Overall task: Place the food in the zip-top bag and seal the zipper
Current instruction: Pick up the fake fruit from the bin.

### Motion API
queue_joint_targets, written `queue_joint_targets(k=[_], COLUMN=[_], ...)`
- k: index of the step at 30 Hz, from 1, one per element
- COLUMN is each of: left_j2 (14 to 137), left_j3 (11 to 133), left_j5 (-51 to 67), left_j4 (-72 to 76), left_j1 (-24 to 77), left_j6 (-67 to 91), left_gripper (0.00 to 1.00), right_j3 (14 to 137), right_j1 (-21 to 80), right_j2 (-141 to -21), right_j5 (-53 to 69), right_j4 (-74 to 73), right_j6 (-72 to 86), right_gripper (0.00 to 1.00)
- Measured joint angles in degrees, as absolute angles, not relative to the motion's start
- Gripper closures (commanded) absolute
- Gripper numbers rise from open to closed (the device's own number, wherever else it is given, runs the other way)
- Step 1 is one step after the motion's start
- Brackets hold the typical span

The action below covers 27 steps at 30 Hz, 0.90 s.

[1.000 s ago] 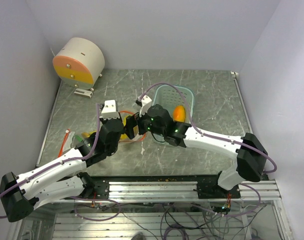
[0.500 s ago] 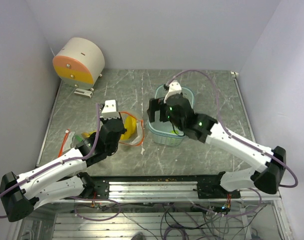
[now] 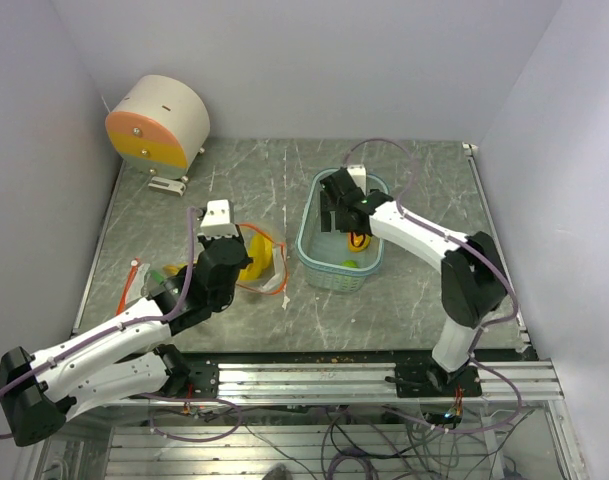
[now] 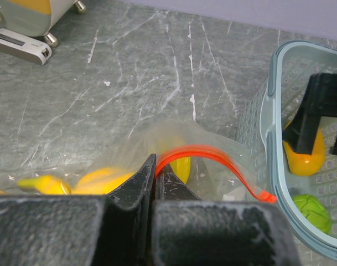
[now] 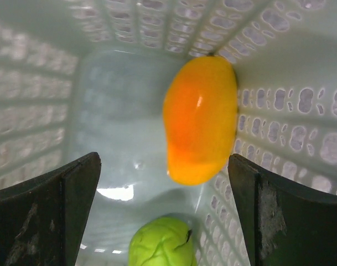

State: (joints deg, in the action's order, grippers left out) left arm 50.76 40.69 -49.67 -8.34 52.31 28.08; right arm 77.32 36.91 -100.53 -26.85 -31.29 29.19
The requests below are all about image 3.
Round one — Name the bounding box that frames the yellow toy mango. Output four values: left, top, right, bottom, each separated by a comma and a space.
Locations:
238, 233, 273, 282

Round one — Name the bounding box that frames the orange toy mango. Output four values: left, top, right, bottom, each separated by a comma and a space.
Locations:
347, 232, 371, 253

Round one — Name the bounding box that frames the green toy pepper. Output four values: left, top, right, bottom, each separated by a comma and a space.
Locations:
149, 270, 165, 285

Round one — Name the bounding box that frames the light blue plastic basket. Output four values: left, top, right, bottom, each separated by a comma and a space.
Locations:
295, 168, 385, 293

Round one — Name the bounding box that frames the green toy cabbage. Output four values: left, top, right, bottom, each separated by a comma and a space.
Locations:
341, 260, 358, 269

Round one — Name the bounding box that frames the clear zip bag orange zipper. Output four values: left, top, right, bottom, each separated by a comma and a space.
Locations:
115, 257, 171, 315

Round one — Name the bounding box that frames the yellow toy banana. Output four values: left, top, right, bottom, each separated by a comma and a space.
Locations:
163, 264, 186, 276

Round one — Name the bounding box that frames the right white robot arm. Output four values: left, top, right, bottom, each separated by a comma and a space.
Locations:
319, 167, 509, 396

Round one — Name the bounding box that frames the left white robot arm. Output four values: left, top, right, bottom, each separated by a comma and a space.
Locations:
0, 233, 251, 447

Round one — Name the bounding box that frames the white corner clip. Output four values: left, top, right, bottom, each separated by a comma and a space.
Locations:
462, 142, 478, 157

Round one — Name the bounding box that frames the round cream drawer box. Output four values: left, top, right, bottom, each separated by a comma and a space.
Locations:
105, 75, 210, 180

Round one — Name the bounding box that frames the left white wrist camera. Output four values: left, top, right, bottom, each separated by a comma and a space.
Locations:
199, 199, 239, 239

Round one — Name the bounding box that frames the small white bracket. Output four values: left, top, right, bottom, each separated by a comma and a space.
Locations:
148, 176, 186, 197

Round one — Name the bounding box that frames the tangle of floor cables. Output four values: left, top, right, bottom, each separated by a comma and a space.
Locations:
143, 394, 535, 480

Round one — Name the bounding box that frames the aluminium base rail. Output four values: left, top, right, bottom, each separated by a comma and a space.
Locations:
46, 359, 565, 401

